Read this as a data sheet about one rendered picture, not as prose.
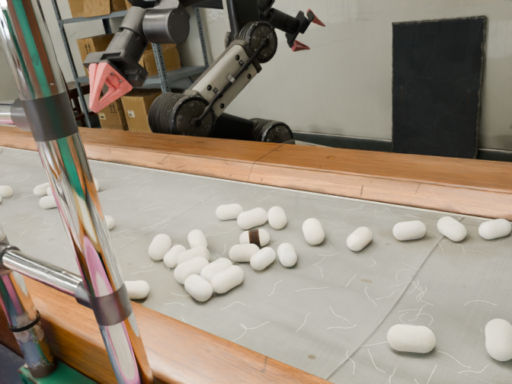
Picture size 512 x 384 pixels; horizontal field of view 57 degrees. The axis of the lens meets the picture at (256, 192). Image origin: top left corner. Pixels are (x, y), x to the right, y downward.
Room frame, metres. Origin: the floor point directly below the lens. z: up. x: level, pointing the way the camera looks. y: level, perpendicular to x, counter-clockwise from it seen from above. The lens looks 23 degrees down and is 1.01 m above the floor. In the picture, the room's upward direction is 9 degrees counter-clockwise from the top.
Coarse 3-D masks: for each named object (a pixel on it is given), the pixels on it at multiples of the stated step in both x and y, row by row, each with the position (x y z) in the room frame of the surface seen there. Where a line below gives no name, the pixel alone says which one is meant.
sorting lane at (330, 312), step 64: (128, 192) 0.70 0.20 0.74; (192, 192) 0.65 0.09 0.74; (256, 192) 0.62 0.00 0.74; (64, 256) 0.51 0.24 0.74; (128, 256) 0.49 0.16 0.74; (320, 256) 0.42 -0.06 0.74; (384, 256) 0.40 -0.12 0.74; (448, 256) 0.39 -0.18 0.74; (192, 320) 0.35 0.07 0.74; (256, 320) 0.34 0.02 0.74; (320, 320) 0.32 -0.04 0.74; (384, 320) 0.31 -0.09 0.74; (448, 320) 0.30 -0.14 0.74
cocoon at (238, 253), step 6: (234, 246) 0.44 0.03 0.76; (240, 246) 0.44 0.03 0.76; (246, 246) 0.43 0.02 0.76; (252, 246) 0.43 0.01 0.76; (234, 252) 0.43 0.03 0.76; (240, 252) 0.43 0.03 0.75; (246, 252) 0.43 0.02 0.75; (252, 252) 0.43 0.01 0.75; (234, 258) 0.43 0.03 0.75; (240, 258) 0.43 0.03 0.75; (246, 258) 0.43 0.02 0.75
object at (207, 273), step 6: (222, 258) 0.41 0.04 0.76; (210, 264) 0.41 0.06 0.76; (216, 264) 0.41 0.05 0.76; (222, 264) 0.41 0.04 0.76; (228, 264) 0.41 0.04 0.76; (204, 270) 0.40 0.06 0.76; (210, 270) 0.40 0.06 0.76; (216, 270) 0.40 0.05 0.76; (204, 276) 0.40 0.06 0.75; (210, 276) 0.40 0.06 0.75; (210, 282) 0.39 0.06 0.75
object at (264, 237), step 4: (244, 232) 0.47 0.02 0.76; (260, 232) 0.46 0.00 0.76; (264, 232) 0.46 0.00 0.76; (240, 236) 0.47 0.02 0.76; (244, 236) 0.46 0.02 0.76; (260, 236) 0.46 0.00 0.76; (264, 236) 0.46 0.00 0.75; (268, 236) 0.46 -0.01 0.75; (240, 240) 0.46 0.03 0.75; (244, 240) 0.46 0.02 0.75; (248, 240) 0.46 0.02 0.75; (260, 240) 0.46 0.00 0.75; (264, 240) 0.46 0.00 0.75; (268, 240) 0.46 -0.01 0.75; (264, 244) 0.46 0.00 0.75
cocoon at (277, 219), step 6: (270, 210) 0.51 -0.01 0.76; (276, 210) 0.50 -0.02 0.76; (282, 210) 0.51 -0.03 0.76; (270, 216) 0.50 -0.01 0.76; (276, 216) 0.49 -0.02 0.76; (282, 216) 0.49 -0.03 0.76; (270, 222) 0.49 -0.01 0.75; (276, 222) 0.49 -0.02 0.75; (282, 222) 0.49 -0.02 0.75; (276, 228) 0.49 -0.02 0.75; (282, 228) 0.49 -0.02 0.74
